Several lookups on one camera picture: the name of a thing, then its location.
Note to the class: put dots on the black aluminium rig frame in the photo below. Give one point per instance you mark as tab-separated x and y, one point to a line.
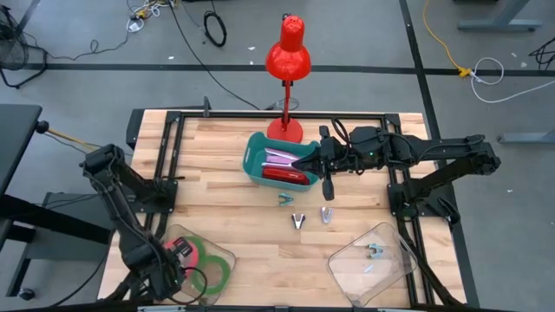
282	115

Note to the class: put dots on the clear plastic container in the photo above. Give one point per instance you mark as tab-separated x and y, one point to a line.
390	277
221	248

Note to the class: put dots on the yellow rod with black knob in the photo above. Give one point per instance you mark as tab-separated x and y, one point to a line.
69	138

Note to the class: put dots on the black floor fan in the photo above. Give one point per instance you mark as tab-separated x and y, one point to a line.
13	43

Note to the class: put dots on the teal plastic bin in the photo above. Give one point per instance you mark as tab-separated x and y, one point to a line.
255	168

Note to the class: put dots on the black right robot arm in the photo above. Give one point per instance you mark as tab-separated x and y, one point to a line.
433	149

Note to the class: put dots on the pink tape roll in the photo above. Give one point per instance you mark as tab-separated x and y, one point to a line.
195	262

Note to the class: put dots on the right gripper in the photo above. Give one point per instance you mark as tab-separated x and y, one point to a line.
338	156

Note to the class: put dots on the green tape roll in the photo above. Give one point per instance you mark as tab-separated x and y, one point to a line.
201	243
227	275

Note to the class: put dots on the red stapler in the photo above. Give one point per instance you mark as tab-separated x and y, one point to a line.
284	175

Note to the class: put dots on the pink stapler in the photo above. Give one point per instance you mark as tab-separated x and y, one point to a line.
277	159

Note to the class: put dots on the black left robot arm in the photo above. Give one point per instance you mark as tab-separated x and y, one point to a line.
115	195

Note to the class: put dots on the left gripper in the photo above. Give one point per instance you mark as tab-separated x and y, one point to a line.
167	275

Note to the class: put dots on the grey desk leg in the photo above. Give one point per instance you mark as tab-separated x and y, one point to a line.
498	25

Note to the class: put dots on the teal staple remover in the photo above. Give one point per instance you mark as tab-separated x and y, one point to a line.
286	200

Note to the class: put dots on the red desk lamp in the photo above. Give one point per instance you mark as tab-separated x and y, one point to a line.
288	60

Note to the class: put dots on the grey desk foot bar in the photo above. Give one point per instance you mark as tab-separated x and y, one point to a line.
526	138

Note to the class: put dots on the black caster wheel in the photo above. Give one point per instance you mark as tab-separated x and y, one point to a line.
26	294

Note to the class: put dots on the silver staple remover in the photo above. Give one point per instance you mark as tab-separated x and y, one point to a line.
326	215

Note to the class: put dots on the black desk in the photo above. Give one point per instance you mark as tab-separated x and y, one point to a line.
17	143

